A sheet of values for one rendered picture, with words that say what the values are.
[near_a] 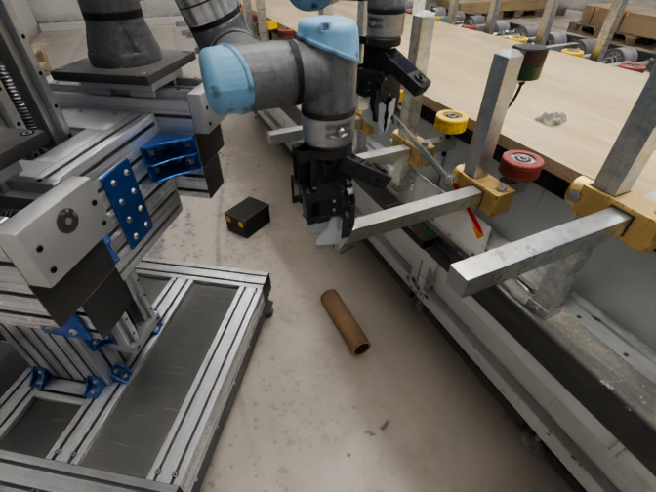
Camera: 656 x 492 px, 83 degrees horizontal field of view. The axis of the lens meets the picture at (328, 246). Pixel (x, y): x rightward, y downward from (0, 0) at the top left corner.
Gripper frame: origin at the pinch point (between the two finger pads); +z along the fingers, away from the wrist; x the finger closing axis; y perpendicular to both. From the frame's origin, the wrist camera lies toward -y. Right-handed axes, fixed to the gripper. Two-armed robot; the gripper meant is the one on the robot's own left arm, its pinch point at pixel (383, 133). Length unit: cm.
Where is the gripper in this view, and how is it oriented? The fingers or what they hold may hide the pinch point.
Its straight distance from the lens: 92.7
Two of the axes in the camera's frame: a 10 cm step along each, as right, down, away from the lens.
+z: 0.0, 7.7, 6.4
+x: -7.1, 4.5, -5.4
